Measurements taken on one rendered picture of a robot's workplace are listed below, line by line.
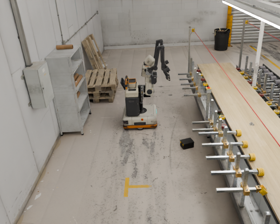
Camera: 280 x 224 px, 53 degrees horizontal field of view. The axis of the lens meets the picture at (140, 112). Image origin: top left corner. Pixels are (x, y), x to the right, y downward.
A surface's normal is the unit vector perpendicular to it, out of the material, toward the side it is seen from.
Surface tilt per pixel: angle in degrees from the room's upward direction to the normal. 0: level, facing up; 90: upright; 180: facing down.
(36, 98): 90
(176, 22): 90
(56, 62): 90
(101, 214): 0
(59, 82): 90
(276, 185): 0
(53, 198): 0
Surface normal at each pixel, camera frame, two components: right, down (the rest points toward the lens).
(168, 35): -0.02, 0.46
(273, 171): -0.05, -0.89
